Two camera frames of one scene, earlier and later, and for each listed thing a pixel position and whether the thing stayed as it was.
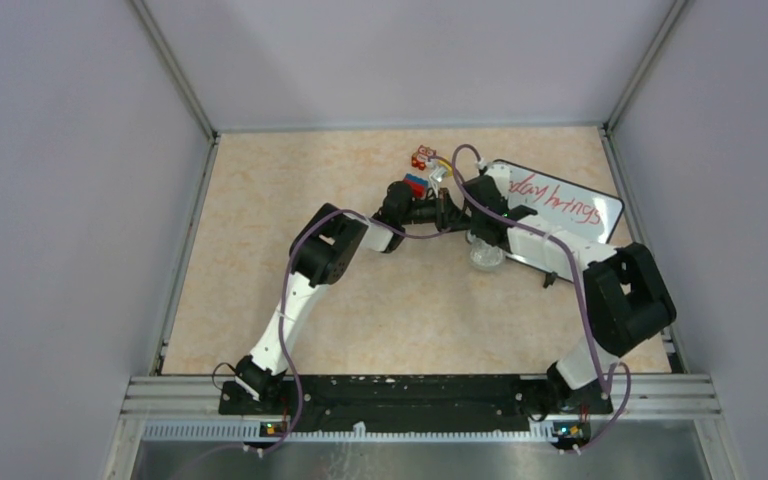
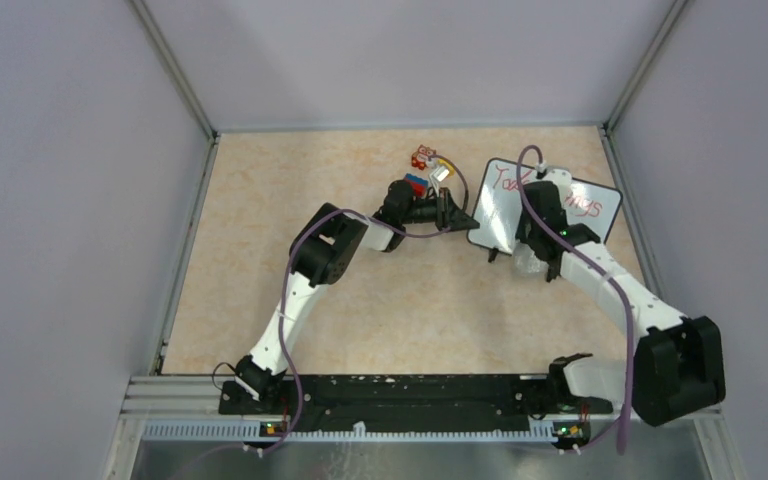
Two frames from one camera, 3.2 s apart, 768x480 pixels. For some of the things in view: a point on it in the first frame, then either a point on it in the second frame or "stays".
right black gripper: x=474 y=226 → x=520 y=231
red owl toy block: x=421 y=157 stays
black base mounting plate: x=412 y=401 stays
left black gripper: x=445 y=214 stays
